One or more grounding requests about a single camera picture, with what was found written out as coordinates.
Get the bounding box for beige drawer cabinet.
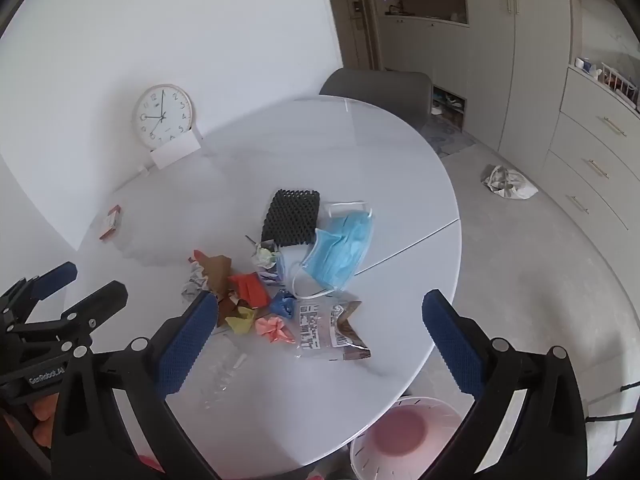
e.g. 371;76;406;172
542;65;640;233

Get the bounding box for beige cloth bag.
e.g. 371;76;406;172
481;164;540;202

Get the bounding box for blue face mask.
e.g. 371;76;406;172
292;201;375;301

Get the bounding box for patterned rug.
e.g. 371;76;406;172
420;122;477;159

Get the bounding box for small red box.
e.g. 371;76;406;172
98;205;122;242

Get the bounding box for red cloth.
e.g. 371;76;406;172
137;452;165;475

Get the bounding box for clear brown snack packet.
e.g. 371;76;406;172
295;300;372;362

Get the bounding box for yellow paper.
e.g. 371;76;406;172
225;306;257;336

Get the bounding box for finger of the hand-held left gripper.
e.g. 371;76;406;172
0;261;78;322
7;280;129;352

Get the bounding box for beige door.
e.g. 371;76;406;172
320;0;382;72

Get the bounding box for white green crumpled paper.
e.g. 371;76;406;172
252;240;281;271

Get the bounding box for dark brown crumpled paper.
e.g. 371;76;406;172
217;294;242;328

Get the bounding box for black foam mesh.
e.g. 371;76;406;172
260;188;321;247

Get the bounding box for white blue packet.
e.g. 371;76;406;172
270;245;313;287

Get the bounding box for person's left hand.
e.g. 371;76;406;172
27;394;61;448

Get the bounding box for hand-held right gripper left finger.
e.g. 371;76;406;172
50;290;221;480

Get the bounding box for clear plastic wrapper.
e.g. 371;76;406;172
202;352;248;408

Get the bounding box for round wall clock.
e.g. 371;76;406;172
132;84;195;151

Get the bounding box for white card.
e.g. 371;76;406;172
150;131;202;171

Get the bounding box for white wire basket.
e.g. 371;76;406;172
600;62;640;112

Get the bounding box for blue paper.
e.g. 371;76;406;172
269;290;297;318

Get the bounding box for beige tall wardrobe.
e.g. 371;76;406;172
370;0;573;173

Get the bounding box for red paper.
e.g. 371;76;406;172
227;272;273;309

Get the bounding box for pink crumpled paper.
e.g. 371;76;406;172
255;315;297;345

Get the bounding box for pink bin with white lid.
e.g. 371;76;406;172
350;396;476;480

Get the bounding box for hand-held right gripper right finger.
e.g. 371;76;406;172
421;289;588;480

